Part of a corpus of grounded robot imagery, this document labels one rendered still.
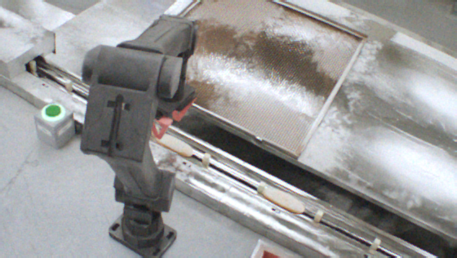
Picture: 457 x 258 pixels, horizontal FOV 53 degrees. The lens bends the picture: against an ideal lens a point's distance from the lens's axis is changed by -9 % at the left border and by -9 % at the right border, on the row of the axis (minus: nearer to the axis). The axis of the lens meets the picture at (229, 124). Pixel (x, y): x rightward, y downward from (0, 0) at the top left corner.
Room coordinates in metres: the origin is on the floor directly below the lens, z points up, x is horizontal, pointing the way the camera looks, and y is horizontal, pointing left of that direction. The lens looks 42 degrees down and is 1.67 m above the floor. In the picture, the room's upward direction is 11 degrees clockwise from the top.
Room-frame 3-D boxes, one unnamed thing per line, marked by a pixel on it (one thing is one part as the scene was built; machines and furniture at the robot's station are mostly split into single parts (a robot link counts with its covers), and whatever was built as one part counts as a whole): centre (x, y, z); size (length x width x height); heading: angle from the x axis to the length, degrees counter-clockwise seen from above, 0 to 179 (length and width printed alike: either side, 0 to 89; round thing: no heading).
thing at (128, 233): (0.55, 0.13, 0.86); 0.12 x 0.09 x 0.08; 69
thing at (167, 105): (0.79, 0.13, 1.02); 0.10 x 0.07 x 0.07; 159
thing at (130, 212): (0.57, 0.14, 0.94); 0.09 x 0.05 x 0.10; 1
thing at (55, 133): (0.77, 0.40, 0.84); 0.08 x 0.08 x 0.11; 69
